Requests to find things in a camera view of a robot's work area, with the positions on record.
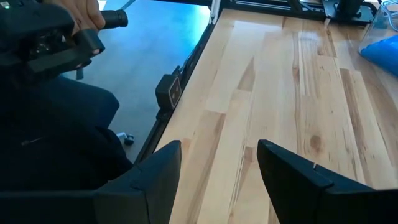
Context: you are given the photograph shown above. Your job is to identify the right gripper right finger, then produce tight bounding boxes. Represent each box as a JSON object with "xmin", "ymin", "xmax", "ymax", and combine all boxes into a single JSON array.
[{"xmin": 257, "ymin": 139, "xmax": 376, "ymax": 224}]

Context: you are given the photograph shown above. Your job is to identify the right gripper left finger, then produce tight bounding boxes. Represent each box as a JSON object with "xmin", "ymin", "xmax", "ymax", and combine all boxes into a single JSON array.
[{"xmin": 95, "ymin": 140, "xmax": 183, "ymax": 224}]

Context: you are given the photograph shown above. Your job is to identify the blue jewel case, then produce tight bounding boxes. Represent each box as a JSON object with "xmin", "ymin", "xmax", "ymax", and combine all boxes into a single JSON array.
[{"xmin": 359, "ymin": 33, "xmax": 398, "ymax": 78}]

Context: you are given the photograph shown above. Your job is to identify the chair caster wheel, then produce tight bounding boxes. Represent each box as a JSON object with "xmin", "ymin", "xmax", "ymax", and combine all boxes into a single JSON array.
[{"xmin": 116, "ymin": 131, "xmax": 136, "ymax": 146}]

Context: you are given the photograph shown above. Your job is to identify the person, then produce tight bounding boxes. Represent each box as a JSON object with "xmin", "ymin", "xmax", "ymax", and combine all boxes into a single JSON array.
[{"xmin": 0, "ymin": 62, "xmax": 135, "ymax": 192}]

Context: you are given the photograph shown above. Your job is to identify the clear plastic bin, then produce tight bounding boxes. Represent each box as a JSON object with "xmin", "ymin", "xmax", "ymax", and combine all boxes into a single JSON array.
[{"xmin": 357, "ymin": 0, "xmax": 398, "ymax": 78}]

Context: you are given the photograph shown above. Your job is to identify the person's hand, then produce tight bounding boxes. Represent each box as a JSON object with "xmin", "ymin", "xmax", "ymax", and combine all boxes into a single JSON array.
[{"xmin": 46, "ymin": 0, "xmax": 106, "ymax": 35}]

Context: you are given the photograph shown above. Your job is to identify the black teleoperation leader gripper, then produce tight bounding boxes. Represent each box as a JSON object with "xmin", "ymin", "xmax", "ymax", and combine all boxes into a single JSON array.
[{"xmin": 0, "ymin": 0, "xmax": 106, "ymax": 76}]

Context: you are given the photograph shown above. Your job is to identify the black table-level camera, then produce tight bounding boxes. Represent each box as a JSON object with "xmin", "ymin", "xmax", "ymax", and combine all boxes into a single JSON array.
[{"xmin": 154, "ymin": 73, "xmax": 183, "ymax": 110}]

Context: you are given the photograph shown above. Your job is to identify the black cylindrical handle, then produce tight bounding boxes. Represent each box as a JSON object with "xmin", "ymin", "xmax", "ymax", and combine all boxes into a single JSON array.
[{"xmin": 99, "ymin": 9, "xmax": 129, "ymax": 30}]

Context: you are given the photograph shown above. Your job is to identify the white frame bracket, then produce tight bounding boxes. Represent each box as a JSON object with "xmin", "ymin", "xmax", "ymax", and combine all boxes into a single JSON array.
[{"xmin": 210, "ymin": 0, "xmax": 222, "ymax": 25}]

